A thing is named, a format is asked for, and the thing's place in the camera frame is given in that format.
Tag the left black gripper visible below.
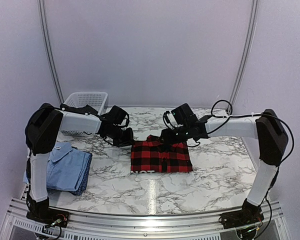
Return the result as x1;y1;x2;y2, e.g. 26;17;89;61
105;124;135;147

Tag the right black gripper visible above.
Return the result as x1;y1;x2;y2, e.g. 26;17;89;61
159;124;191;146

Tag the red black plaid shirt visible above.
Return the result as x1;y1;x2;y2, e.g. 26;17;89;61
130;135;193;174

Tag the light blue shirt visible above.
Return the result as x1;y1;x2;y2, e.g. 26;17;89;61
31;142;92;192

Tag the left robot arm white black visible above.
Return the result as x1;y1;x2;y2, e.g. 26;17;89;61
25;103;133;223

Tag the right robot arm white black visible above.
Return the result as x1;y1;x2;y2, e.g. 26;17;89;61
160;108;294;224

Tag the white plastic basket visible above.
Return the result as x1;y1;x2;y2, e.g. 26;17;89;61
59;91;108;137

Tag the black shirt in basket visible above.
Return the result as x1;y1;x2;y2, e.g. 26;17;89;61
60;103;99;117

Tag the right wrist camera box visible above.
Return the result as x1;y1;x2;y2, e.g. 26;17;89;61
162;103;198;129

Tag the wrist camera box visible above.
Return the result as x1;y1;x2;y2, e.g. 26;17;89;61
162;103;198;129
105;105;130;128

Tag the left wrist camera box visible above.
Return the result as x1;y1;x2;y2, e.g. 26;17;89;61
105;105;130;128

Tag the aluminium front rail frame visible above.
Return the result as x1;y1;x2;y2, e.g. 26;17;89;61
0;197;291;240

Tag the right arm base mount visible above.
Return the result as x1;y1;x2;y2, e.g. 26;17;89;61
218;210;265;229

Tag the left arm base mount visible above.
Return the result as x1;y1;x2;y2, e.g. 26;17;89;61
26;207;70;228

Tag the right aluminium corner post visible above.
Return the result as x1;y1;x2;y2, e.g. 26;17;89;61
229;0;260;108

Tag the aluminium corner post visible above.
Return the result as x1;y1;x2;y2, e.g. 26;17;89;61
229;0;260;108
37;0;64;104

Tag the left aluminium corner post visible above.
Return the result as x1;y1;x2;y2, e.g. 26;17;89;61
37;0;64;104

